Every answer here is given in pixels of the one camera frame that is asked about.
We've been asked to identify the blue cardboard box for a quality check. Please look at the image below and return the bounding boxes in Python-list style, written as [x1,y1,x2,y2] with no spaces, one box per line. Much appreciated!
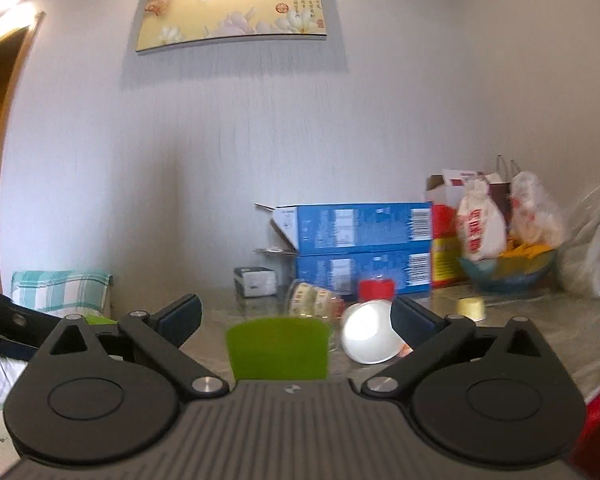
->
[254,202,434,256]
[295,248,433,297]

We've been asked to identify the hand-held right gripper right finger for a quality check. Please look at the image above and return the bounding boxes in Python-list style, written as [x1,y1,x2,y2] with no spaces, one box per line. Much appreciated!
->
[362,295,564,404]

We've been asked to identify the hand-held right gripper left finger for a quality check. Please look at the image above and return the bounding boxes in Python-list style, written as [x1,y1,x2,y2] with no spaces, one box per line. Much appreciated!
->
[30,294,230,404]

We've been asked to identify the clear red printed snack bag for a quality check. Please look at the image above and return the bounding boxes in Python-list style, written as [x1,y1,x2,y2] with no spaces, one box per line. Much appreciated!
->
[509,171,567,249]

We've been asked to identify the small grey white box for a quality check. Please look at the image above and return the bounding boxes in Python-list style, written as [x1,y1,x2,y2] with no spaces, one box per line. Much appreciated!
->
[233,266,279,299]

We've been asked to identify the wooden door frame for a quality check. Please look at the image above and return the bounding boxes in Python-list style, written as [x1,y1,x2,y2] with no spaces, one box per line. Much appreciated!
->
[0,10,46,291]

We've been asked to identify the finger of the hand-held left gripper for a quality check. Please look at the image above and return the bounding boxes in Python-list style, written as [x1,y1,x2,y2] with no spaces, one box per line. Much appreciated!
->
[0,285,62,362]

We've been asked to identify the orange snacks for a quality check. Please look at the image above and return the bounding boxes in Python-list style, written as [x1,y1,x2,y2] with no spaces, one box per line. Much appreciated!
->
[500,240,554,261]

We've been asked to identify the green checkered cloth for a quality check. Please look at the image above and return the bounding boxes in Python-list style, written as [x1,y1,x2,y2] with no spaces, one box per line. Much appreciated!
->
[11,270,114,319]

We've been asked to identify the green square item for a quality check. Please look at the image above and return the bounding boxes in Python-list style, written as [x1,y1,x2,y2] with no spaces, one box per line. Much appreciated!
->
[225,318,332,382]

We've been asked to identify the blue bowl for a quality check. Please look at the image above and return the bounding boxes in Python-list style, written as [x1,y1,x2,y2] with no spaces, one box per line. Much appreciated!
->
[458,248,558,295]

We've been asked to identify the red yellow box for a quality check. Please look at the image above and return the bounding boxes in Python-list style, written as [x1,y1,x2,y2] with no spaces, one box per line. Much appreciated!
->
[431,204,472,289]

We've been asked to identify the open white red carton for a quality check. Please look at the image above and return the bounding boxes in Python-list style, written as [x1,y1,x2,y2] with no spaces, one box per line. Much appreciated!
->
[426,169,487,209]

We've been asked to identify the clear labelled jar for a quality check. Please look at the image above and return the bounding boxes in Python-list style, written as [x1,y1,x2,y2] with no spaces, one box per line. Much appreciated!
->
[284,279,347,320]

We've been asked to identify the white paper cup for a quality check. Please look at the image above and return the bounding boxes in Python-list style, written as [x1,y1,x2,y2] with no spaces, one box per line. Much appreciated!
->
[341,299,405,365]

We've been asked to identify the clear plastic bag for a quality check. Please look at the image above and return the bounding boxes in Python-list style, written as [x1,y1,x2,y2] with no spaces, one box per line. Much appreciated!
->
[556,182,600,302]

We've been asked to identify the floral wall poster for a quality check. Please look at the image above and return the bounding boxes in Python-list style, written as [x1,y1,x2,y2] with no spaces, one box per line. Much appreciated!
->
[135,0,329,54]

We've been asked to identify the small yellow cup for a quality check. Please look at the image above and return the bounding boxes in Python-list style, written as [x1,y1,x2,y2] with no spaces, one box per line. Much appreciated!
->
[456,296,487,323]

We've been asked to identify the white red printed snack bag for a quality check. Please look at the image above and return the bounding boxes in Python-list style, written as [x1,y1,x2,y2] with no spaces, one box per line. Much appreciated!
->
[455,178,509,263]

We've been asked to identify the brown paper bag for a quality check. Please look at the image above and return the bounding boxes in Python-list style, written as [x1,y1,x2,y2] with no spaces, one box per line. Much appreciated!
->
[485,155,524,231]

